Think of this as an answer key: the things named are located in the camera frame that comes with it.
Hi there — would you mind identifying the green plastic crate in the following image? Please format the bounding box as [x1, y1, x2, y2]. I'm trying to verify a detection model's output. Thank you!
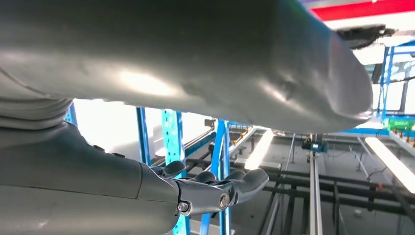
[387, 117, 415, 133]

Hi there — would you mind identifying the grey ceiling rail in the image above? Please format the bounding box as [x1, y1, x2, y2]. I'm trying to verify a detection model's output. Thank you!
[309, 150, 324, 235]

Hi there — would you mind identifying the black headset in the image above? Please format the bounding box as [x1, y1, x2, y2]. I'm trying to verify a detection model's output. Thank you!
[336, 24, 396, 50]

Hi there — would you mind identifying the long ceiling light panel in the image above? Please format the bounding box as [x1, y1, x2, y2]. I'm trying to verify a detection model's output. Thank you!
[365, 137, 415, 195]
[244, 129, 275, 171]

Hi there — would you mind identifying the red barrier belt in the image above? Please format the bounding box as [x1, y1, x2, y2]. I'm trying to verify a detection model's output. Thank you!
[309, 0, 415, 22]

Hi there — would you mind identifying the tall blue steel shelf rack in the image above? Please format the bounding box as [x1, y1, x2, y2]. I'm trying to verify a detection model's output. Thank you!
[64, 103, 260, 235]

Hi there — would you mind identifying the black ceiling pipe rack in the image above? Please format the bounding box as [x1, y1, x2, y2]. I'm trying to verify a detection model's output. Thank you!
[186, 158, 415, 235]

